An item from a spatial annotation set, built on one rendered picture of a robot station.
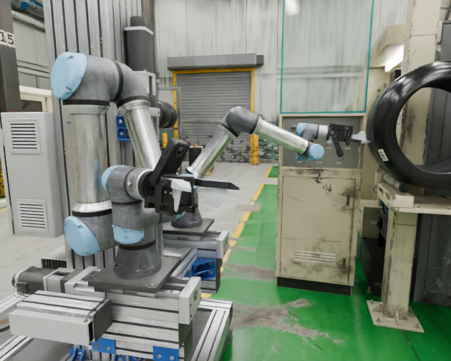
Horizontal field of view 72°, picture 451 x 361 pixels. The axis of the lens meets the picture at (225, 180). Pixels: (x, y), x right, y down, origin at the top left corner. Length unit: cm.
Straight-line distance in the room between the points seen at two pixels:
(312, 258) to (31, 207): 177
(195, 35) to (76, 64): 1068
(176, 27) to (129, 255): 1100
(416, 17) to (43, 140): 187
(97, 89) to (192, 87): 1034
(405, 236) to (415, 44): 106
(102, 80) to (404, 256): 185
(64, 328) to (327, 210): 171
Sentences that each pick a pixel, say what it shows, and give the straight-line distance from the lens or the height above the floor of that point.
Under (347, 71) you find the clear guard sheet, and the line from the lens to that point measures 225.
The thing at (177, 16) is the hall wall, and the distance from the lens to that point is 1186.
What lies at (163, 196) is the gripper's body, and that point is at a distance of 67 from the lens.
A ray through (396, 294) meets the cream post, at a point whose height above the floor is 18.
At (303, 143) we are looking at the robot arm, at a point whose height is 110.
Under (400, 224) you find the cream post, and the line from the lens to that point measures 210.
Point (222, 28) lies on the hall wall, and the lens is 1132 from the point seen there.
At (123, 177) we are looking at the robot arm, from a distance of 77.
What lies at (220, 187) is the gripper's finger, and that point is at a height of 105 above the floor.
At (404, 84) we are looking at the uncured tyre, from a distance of 165.
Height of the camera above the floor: 117
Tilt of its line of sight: 10 degrees down
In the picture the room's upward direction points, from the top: straight up
